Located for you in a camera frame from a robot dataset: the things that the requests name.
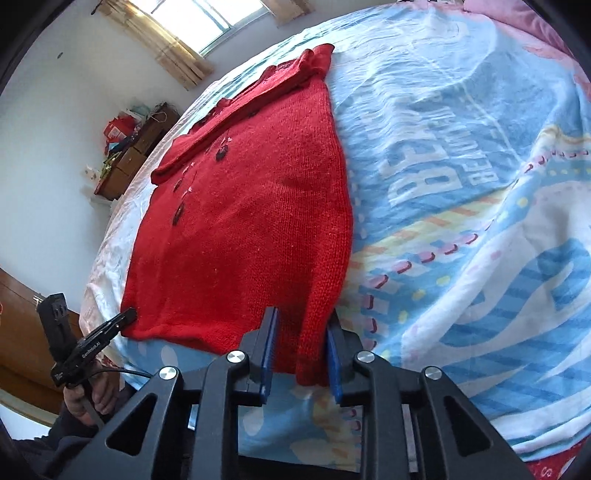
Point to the beige patterned curtain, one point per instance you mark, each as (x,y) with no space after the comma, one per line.
(288,5)
(180,60)

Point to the red knitted sweater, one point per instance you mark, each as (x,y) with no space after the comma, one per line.
(254,207)

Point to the red gift bag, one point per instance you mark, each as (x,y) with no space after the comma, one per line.
(115,129)

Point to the person's left forearm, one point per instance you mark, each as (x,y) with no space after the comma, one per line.
(51,452)

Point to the sliding glass window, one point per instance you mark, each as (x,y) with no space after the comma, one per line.
(194,23)

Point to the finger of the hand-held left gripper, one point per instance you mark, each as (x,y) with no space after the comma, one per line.
(122,318)

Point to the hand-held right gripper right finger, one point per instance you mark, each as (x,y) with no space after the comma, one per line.
(333,364)

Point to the person's left hand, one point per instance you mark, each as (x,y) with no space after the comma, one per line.
(104,397)

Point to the blue printed bedsheet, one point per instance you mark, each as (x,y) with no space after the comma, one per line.
(461,184)

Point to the red printed underblanket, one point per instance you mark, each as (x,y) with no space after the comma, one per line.
(549,470)

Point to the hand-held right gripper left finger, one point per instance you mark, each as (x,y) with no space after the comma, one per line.
(270,350)

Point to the brown wooden desk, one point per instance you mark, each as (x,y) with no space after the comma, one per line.
(129,159)

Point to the brown wooden cabinet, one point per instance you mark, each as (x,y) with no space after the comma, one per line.
(23,332)

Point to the green cloth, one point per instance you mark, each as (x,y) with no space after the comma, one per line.
(109,166)

